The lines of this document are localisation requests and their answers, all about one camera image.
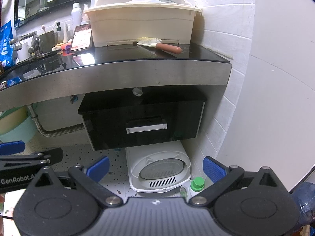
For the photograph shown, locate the blue water jug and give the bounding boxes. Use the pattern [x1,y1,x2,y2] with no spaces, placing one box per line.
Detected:
[292,182,315,232]

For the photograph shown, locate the black drawer with steel handle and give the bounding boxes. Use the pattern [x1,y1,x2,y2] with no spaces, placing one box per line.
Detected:
[78,88,207,151]

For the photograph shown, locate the wall mirror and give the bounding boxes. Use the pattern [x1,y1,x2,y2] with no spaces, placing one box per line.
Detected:
[14,0,50,23]

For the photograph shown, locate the steel-edged black counter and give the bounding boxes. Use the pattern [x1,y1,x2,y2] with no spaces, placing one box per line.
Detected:
[0,42,232,111]

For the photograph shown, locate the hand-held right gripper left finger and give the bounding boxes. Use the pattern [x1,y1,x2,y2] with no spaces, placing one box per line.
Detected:
[26,156,123,207]

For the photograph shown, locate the flexible metal hose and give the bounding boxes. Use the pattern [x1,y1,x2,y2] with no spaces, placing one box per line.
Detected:
[27,104,85,138]

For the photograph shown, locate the green-capped detergent bottle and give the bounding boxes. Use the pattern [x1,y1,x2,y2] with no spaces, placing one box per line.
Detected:
[180,177,206,201]

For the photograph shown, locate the white perforated basket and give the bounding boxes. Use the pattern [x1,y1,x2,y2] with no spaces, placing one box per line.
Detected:
[25,140,41,154]

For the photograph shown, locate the white spray bottle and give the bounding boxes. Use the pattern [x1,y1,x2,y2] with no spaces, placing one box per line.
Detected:
[71,3,82,28]

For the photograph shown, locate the cream dish rack box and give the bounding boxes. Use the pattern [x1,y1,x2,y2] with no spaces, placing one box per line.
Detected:
[83,0,203,48]

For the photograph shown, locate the dark green mug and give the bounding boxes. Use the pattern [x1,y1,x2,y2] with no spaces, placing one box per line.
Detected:
[39,31,59,52]

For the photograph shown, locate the smartphone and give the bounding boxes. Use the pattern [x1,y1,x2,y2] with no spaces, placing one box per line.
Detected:
[70,25,93,52]

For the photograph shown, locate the white tube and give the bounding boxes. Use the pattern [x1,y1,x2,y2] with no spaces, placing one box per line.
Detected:
[63,24,72,44]

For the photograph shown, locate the white plastic litter box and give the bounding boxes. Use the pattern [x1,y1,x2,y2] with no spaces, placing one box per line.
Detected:
[125,140,192,194]

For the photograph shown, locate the white cup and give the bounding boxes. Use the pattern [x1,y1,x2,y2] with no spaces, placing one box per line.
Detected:
[17,42,30,62]

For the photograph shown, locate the blue printed packet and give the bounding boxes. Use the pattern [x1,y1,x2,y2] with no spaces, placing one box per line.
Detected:
[0,21,13,67]

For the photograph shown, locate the brown-handled cleaning brush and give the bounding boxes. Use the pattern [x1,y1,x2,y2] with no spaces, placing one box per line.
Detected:
[136,37,183,55]

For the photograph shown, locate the light green plastic basin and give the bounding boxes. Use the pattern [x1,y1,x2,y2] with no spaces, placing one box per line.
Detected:
[0,103,38,143]

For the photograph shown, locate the chrome faucet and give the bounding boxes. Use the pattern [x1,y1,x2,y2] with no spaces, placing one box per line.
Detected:
[9,31,40,54]

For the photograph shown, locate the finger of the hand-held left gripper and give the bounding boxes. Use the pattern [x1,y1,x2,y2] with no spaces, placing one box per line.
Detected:
[0,141,26,156]
[0,148,64,170]

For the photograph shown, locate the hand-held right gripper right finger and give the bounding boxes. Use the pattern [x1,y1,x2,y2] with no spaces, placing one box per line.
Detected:
[188,156,289,206]

